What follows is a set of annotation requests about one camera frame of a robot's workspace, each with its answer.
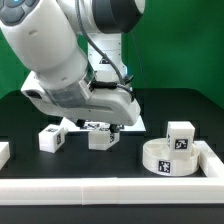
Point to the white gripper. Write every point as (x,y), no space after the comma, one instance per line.
(78,103)

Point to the white round stool seat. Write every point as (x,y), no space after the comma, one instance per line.
(155,159)

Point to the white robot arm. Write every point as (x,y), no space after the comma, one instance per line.
(62,81)

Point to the white marker sheet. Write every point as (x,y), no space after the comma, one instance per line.
(90,125)

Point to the white obstacle frame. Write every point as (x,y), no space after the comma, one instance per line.
(208,189)

